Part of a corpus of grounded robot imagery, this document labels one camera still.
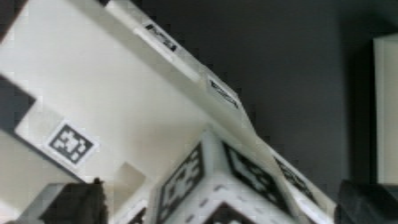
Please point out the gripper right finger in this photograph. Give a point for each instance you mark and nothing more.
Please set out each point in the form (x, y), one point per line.
(366, 204)

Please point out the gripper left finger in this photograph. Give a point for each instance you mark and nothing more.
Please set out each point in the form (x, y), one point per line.
(68, 204)

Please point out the white tagged cube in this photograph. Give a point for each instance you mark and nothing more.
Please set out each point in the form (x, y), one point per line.
(220, 190)

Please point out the white chair back frame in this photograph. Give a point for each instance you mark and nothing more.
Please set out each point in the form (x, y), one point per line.
(128, 101)

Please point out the white right obstacle bar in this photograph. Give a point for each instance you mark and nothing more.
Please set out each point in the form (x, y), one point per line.
(386, 92)

